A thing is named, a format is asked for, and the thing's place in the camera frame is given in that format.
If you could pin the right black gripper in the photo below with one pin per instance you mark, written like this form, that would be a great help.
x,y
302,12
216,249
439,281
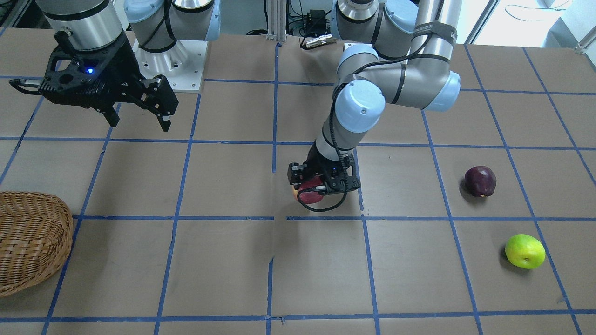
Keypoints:
x,y
122,63

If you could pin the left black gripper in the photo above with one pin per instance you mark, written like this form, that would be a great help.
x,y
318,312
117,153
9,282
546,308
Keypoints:
x,y
314,168

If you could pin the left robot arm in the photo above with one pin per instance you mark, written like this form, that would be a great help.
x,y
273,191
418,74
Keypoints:
x,y
400,54

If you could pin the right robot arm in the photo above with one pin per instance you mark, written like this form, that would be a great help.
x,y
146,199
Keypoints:
x,y
157,24

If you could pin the wicker basket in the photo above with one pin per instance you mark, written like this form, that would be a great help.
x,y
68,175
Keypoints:
x,y
36,238

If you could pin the dark red apple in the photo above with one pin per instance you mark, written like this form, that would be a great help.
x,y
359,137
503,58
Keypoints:
x,y
480,181

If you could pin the green apple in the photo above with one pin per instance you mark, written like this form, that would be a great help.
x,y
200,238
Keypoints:
x,y
525,251

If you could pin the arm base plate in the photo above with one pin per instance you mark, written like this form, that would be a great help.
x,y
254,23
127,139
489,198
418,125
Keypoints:
x,y
183,65

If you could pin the aluminium frame post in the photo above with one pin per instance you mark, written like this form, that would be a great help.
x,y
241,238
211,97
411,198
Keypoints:
x,y
276,20

